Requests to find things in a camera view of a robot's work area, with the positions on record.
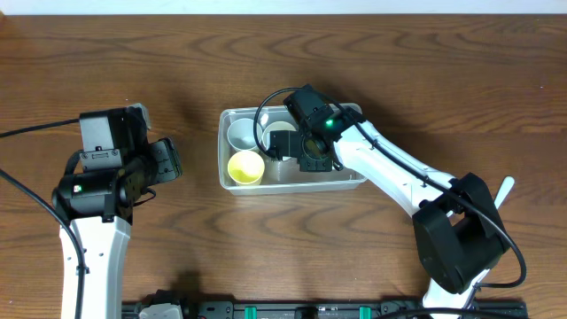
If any white plastic cup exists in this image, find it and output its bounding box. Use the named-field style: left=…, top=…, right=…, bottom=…
left=261, top=121, right=297, bottom=151

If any yellow plastic cup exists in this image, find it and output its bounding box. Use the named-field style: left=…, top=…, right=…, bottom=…
left=227, top=151, right=265, bottom=186

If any grey plastic cup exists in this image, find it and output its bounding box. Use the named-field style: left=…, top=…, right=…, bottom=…
left=227, top=118, right=262, bottom=152

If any mint green plastic spoon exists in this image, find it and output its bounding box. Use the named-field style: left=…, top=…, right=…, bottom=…
left=494, top=175, right=516, bottom=209

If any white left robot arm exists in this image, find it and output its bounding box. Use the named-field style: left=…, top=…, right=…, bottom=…
left=52, top=138, right=183, bottom=318

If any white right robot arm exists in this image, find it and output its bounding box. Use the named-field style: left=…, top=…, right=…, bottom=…
left=264, top=105, right=517, bottom=318

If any clear plastic container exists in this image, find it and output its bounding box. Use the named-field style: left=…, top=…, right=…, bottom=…
left=217, top=107, right=368, bottom=196

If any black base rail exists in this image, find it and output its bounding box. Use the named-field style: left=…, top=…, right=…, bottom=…
left=121, top=290, right=528, bottom=319

